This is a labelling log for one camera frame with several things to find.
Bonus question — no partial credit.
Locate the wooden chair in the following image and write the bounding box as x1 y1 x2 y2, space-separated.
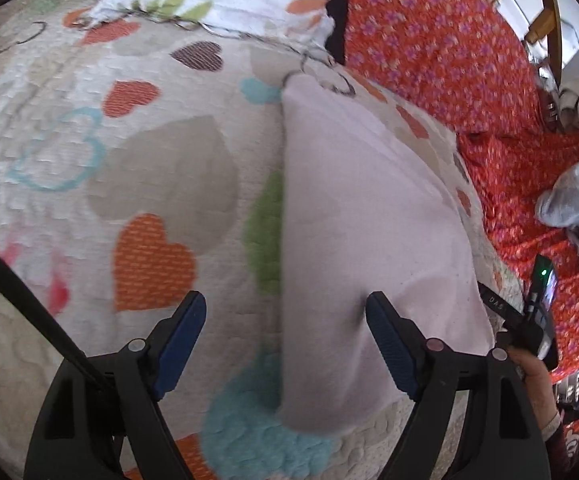
482 0 565 91

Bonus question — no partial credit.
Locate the orange floral bedsheet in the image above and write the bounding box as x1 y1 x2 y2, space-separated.
342 0 579 386

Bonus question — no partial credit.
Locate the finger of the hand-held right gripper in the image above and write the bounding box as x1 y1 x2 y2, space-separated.
477 282 526 330

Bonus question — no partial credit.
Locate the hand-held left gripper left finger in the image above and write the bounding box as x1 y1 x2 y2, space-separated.
24 290 208 480

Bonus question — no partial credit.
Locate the grey clothes pile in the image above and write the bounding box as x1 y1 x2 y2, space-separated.
534 159 579 272

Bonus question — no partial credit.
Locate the pale pink garment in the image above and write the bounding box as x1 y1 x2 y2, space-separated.
277 72 495 433

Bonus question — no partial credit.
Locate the heart-patterned quilt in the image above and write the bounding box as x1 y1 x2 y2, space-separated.
0 0 525 480

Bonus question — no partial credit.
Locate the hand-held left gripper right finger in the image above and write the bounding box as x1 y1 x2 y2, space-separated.
364 291 553 480

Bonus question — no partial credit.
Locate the black strap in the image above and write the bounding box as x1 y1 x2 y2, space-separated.
0 232 115 393

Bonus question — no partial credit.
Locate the person's right hand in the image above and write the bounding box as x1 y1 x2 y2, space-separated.
507 346 559 431

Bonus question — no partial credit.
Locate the person's right forearm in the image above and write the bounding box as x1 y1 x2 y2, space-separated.
539 409 579 480

